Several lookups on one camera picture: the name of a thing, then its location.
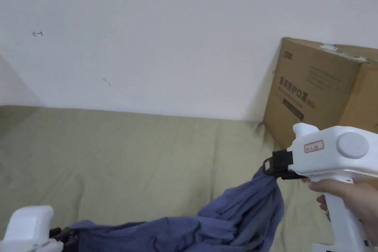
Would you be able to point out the brown cardboard carton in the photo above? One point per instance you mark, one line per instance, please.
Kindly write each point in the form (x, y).
(319, 92)

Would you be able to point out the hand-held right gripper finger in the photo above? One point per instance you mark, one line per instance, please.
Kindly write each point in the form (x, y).
(268, 166)

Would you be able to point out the bed with pale green sheet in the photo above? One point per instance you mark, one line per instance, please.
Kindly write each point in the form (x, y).
(124, 151)

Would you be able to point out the person's right hand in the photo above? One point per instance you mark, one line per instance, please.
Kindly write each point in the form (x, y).
(369, 204)

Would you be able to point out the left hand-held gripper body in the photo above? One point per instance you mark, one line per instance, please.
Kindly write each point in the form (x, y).
(26, 228)

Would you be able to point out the dark blue shirt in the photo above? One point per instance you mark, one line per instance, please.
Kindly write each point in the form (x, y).
(236, 219)

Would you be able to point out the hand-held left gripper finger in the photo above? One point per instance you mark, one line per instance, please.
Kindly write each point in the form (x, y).
(66, 238)

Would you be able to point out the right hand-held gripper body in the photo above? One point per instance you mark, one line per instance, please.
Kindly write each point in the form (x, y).
(322, 157)

